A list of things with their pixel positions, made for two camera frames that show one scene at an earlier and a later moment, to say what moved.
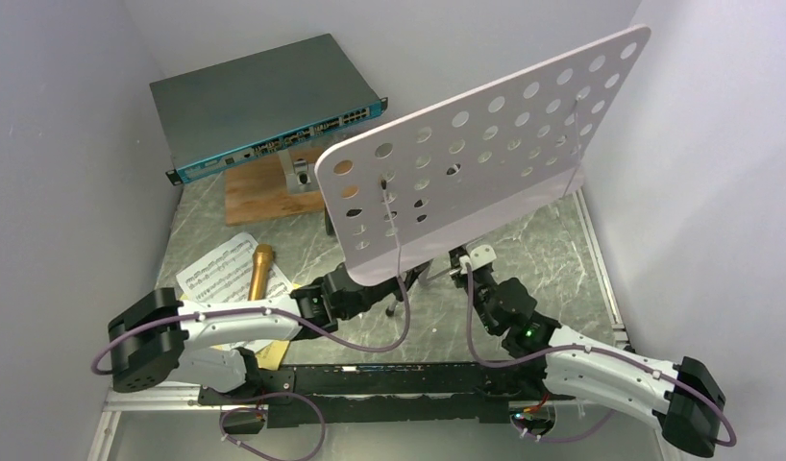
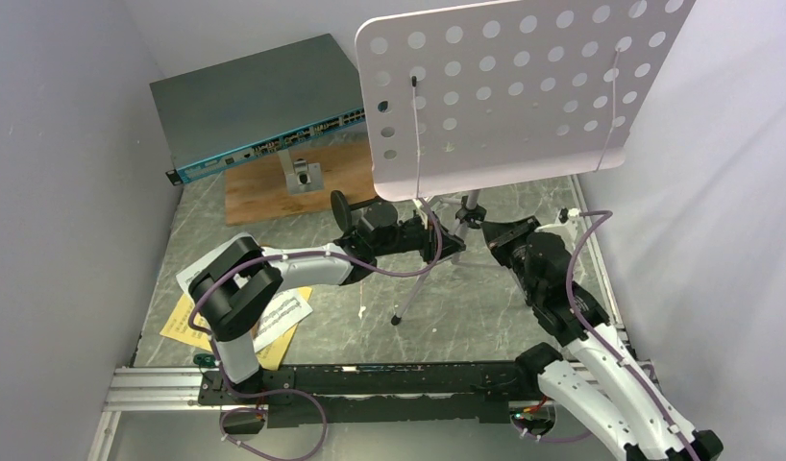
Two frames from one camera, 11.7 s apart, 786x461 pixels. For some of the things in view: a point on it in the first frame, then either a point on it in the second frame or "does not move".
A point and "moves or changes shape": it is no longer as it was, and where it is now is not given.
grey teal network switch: (214, 116) does not move
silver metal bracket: (301, 176) does not move
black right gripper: (456, 271) to (500, 234)
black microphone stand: (329, 225) to (363, 216)
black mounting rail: (475, 392) does not move
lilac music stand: (400, 193) moves or changes shape
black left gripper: (401, 288) to (429, 238)
